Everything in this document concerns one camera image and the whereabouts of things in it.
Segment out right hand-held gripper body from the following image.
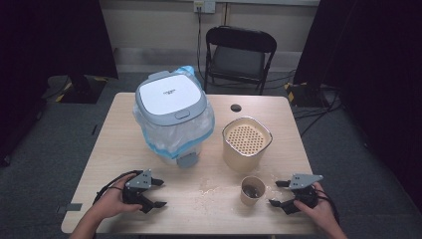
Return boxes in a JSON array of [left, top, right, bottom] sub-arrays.
[[288, 173, 324, 209]]

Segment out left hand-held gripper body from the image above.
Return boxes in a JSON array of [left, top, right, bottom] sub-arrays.
[[121, 168, 153, 209]]

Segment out brown paper cup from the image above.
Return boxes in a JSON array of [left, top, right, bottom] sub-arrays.
[[240, 175, 267, 207]]

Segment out grey white pedal trash bin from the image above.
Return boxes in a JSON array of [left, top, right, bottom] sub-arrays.
[[133, 70, 213, 169]]

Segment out person's right hand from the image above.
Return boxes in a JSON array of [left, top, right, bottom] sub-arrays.
[[293, 181, 336, 230]]

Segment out person's left hand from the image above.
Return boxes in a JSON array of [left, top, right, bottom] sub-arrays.
[[91, 173, 143, 222]]

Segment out translucent blue-edged trash bag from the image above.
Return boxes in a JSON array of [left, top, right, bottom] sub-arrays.
[[132, 65, 216, 161]]

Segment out beige container with strainer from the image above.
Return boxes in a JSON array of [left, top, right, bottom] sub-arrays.
[[221, 116, 274, 174]]

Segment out grey floor tape piece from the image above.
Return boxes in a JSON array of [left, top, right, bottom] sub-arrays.
[[55, 202, 84, 214]]

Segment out black stand base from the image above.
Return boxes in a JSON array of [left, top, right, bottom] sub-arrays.
[[286, 81, 330, 109], [59, 74, 107, 105]]

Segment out black folding chair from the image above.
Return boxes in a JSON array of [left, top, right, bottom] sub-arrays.
[[203, 25, 279, 97]]

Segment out black curtain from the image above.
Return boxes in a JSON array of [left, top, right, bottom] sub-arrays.
[[293, 0, 422, 213], [0, 0, 119, 167]]

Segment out left hand-held gripper cable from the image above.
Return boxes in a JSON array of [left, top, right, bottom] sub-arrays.
[[93, 169, 144, 205]]

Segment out hand-held gripper cable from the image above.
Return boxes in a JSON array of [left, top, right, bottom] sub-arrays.
[[93, 169, 144, 205], [315, 188, 341, 227]]

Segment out right hand-held gripper cable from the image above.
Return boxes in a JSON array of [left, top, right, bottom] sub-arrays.
[[315, 188, 341, 227]]

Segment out black floor cables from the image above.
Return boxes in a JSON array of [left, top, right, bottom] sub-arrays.
[[292, 88, 344, 137]]

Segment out black wall socket cable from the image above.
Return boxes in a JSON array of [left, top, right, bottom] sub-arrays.
[[196, 5, 206, 83]]

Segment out white wall socket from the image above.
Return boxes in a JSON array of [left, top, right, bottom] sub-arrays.
[[193, 0, 217, 15]]

